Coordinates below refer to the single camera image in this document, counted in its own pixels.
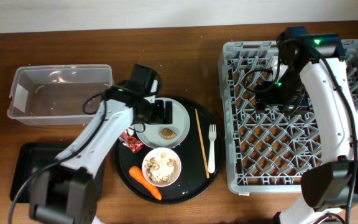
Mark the grey dishwasher rack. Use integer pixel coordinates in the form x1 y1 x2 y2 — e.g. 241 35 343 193
218 40 358 195

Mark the wooden chopstick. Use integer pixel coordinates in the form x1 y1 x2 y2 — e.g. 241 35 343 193
195 109 209 179

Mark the orange carrot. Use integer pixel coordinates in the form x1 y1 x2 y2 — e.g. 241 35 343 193
129 166 162 200

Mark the red snack wrapper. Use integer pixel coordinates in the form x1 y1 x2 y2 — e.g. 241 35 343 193
119 130 144 153

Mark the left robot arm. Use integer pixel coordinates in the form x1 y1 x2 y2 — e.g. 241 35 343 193
7 64 172 223

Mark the white bowl with oatmeal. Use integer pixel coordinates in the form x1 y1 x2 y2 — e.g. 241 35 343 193
141 147 182 187

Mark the grey-white plate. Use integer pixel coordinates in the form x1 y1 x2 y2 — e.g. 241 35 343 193
134 97 191 149

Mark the brown cookie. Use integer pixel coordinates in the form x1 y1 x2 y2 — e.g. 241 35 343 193
159 128 177 140

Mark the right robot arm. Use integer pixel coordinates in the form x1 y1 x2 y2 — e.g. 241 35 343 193
255 27 358 223

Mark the round black tray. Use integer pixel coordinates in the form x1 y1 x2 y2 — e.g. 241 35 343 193
114 95 225 204

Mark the clear plastic bin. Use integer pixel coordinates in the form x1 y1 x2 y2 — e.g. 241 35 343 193
7 64 114 126

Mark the white plastic fork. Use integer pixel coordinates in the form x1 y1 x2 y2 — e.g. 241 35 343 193
208 124 217 174

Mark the black rectangular tray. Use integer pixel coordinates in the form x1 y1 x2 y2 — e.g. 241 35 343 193
10 142 105 203

